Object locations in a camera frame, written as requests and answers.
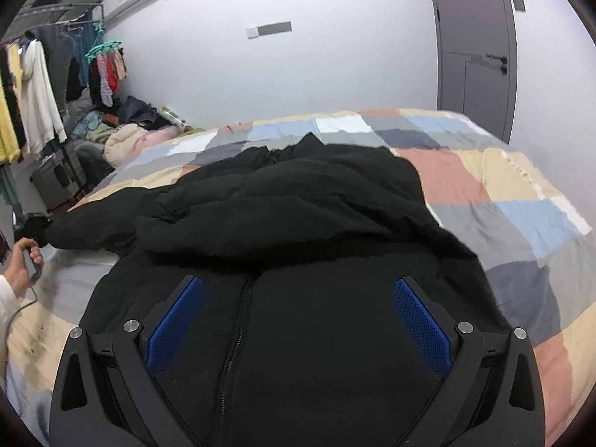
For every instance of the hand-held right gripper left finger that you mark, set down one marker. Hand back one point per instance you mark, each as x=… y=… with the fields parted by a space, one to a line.
x=174 y=330

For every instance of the pile of mixed clothes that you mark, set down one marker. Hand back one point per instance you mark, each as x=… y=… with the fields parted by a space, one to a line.
x=139 y=111

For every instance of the colourful hanging small clothes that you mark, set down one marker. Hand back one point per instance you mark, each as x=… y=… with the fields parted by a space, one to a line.
x=109 y=77

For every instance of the small grey wall plate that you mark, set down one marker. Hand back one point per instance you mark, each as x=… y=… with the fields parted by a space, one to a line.
x=519 y=3

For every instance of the grey hanging jacket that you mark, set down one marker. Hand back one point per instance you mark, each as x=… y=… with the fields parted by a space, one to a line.
x=58 y=65

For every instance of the yellow hanging garment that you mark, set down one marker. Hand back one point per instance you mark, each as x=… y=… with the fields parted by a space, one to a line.
x=8 y=102

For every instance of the green clip hanger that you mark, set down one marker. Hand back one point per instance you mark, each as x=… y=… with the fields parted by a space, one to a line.
x=105 y=46

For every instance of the grey door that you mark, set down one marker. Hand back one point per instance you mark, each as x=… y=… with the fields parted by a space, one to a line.
x=475 y=32

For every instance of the person's left forearm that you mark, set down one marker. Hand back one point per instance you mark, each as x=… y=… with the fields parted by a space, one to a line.
x=4 y=302

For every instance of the black zip jacket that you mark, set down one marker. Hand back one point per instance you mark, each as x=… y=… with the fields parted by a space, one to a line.
x=302 y=195

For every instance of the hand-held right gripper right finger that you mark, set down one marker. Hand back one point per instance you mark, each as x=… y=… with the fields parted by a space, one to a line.
x=423 y=330

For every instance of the grey wall switch panel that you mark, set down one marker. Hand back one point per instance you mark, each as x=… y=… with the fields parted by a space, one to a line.
x=270 y=29

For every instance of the patchwork quilt bed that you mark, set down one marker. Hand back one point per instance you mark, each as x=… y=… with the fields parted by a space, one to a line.
x=465 y=181

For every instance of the cream padded coat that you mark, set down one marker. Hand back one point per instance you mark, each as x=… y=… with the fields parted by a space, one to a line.
x=123 y=142

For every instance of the white hanging hoodie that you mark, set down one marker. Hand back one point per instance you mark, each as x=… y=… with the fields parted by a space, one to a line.
x=39 y=98

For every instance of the person's left hand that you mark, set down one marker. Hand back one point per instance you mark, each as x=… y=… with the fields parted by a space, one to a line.
x=18 y=265

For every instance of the metal clothes rack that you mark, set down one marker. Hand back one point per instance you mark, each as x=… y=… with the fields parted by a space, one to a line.
x=70 y=7

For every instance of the grey suitcase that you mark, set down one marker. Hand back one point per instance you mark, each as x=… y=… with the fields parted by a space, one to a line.
x=58 y=177

